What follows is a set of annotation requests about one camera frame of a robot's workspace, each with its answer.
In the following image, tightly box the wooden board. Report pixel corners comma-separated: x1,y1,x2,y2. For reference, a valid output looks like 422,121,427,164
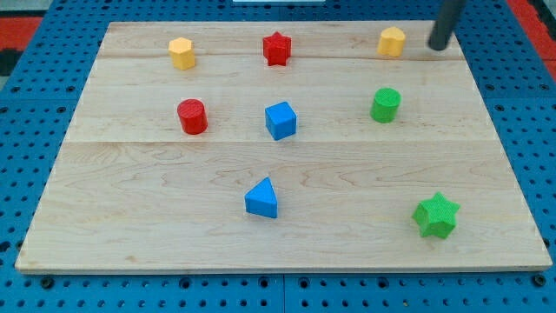
16,21,552,275

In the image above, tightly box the blue triangle block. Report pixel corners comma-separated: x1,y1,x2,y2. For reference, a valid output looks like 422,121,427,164
244,177,278,218

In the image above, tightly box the green star block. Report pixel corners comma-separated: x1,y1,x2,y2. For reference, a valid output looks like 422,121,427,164
412,192,460,239

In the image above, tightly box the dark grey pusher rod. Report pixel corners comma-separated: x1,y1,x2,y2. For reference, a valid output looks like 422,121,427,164
427,0,467,51

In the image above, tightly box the red star block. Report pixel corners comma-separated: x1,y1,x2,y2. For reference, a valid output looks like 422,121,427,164
262,31,292,66

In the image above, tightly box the yellow heart block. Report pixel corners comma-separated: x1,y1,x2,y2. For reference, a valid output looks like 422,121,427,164
377,26,406,57

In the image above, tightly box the yellow hexagon block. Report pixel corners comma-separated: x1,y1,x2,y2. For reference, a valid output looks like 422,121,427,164
168,37,195,70

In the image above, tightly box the blue cube block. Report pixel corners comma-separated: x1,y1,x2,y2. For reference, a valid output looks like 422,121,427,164
265,102,297,141

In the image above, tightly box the red cylinder block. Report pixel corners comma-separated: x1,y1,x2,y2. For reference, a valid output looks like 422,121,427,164
176,98,208,135

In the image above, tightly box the green cylinder block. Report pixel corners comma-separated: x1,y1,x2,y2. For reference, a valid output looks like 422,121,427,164
370,88,401,123

